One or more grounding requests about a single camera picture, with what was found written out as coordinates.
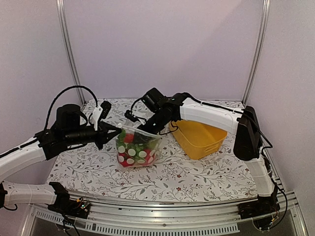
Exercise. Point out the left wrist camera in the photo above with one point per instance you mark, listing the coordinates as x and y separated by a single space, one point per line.
100 112

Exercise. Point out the floral tablecloth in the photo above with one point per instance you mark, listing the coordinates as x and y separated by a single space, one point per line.
173 177

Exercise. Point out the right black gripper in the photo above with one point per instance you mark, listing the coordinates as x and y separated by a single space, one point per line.
141 128

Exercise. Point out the clear zip top bag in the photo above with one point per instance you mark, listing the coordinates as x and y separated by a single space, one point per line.
133 153

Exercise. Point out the right aluminium frame post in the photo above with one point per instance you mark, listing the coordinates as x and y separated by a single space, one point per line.
258 49

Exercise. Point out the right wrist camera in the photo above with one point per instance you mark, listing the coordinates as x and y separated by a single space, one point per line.
133 118

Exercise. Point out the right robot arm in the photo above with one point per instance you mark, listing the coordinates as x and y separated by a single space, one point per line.
242 123

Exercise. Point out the red toy apple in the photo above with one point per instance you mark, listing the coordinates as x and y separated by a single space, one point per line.
147 157

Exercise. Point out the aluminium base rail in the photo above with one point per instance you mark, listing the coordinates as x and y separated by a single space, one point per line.
121 217

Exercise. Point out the left aluminium frame post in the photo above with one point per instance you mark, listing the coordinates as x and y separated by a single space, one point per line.
66 41

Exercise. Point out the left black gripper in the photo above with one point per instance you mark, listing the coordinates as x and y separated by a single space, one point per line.
103 128

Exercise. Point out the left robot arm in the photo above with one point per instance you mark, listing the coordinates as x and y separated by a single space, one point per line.
53 194

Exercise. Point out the aluminium frame post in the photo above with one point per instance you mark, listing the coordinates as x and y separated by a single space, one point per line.
66 41
258 49

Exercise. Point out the orange toy carrot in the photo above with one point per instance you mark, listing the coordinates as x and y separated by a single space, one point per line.
136 141

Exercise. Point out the yellow plastic basket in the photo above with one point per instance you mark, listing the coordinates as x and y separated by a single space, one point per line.
196 139

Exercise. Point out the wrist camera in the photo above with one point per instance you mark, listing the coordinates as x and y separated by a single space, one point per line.
100 112
133 118

